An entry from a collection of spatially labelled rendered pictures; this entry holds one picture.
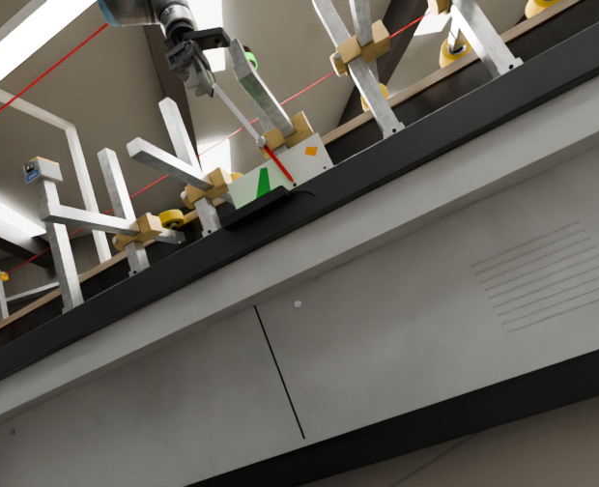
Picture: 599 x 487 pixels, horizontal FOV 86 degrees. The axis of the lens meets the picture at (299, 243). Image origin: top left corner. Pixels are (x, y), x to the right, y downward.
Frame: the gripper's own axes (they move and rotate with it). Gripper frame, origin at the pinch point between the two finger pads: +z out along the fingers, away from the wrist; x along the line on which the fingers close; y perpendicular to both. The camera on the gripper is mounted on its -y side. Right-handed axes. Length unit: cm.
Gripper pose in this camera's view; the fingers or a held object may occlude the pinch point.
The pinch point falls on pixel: (212, 90)
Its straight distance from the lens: 91.3
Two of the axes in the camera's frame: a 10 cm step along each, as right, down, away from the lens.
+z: 3.7, 9.0, -2.3
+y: -8.8, 4.2, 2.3
